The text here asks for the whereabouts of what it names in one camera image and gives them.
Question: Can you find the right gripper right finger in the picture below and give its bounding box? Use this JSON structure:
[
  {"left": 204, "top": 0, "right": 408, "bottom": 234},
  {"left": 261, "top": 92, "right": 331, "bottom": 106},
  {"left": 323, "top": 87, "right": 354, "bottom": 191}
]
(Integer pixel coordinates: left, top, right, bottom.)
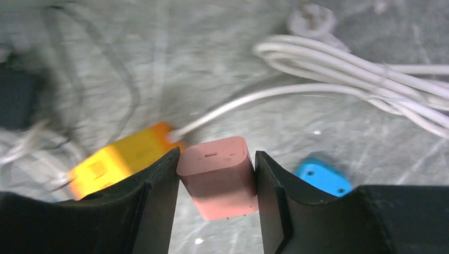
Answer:
[{"left": 255, "top": 151, "right": 448, "bottom": 253}]

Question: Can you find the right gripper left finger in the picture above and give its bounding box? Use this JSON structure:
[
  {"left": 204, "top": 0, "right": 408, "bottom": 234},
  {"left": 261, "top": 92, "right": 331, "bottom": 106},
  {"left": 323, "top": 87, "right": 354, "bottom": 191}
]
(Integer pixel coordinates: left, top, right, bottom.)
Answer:
[{"left": 1, "top": 148, "right": 180, "bottom": 253}]

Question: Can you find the yellow cube socket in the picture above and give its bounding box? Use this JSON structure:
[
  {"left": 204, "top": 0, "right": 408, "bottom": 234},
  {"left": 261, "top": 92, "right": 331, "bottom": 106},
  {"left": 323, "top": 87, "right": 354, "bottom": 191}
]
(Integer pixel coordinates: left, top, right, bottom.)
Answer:
[{"left": 69, "top": 130, "right": 166, "bottom": 199}]

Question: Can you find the pink small block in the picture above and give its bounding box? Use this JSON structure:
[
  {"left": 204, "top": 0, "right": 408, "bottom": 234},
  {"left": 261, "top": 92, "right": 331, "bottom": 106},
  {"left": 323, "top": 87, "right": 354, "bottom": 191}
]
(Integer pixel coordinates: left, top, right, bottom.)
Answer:
[{"left": 176, "top": 136, "right": 258, "bottom": 221}]

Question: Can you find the black power adapter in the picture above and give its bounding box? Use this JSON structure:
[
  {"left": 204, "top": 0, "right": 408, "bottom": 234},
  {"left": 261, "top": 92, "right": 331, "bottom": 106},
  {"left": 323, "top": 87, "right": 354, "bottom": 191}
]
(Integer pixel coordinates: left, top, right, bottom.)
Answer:
[{"left": 1, "top": 52, "right": 44, "bottom": 131}]

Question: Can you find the white cable of orange strip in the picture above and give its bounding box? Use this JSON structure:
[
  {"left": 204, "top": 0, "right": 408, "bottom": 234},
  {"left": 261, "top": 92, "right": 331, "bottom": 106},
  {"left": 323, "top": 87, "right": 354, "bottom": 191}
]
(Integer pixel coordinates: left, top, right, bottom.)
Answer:
[{"left": 167, "top": 3, "right": 449, "bottom": 144}]

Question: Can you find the thin black adapter cable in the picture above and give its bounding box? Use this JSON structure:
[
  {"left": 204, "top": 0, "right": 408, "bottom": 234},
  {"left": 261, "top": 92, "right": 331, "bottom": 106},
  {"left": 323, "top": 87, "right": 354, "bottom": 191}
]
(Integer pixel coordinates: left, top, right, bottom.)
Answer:
[{"left": 35, "top": 3, "right": 141, "bottom": 148}]

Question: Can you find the orange power strip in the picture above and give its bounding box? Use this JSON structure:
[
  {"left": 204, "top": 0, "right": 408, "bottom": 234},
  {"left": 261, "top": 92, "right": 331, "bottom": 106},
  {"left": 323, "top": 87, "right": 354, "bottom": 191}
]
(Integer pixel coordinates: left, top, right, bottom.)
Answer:
[{"left": 148, "top": 122, "right": 185, "bottom": 154}]

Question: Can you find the light blue flat adapter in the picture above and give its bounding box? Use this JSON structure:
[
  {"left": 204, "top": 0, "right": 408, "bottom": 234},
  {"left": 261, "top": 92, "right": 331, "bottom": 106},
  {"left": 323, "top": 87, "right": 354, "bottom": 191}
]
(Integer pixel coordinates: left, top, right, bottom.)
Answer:
[{"left": 293, "top": 157, "right": 353, "bottom": 197}]

